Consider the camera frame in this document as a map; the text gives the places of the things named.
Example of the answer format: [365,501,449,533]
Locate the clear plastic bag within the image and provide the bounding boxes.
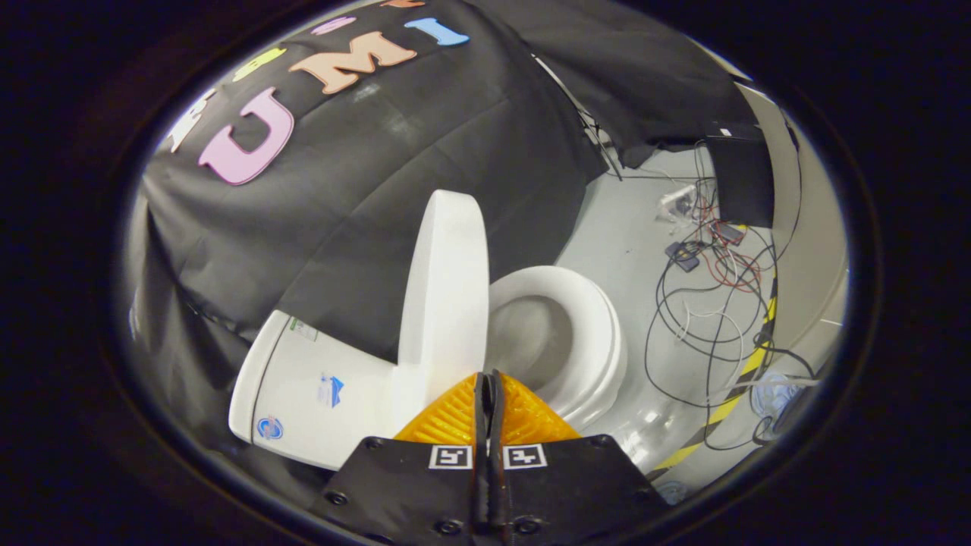
[749,370,809,442]

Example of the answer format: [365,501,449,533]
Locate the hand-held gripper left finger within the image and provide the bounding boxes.
[315,370,492,546]

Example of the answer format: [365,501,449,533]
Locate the white toilet lid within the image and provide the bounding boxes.
[391,190,491,439]

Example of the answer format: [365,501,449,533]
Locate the white toilet seat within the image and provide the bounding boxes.
[485,265,627,414]

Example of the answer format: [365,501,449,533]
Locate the black backdrop cloth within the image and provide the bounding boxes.
[125,0,759,471]

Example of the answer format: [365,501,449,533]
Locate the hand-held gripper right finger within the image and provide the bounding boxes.
[490,370,672,546]

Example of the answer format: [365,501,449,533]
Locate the white ceramic toilet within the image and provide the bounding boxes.
[229,265,629,472]

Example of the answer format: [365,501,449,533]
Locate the tangle of floor cables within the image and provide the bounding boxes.
[643,144,816,450]

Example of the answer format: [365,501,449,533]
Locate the yellow black striped floor tape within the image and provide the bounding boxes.
[651,279,780,472]

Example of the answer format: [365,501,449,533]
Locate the black box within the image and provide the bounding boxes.
[705,125,776,230]

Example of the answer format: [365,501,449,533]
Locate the small dark electronic device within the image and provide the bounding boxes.
[666,241,701,273]

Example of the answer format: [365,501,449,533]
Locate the backdrop stand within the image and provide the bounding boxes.
[531,55,624,183]

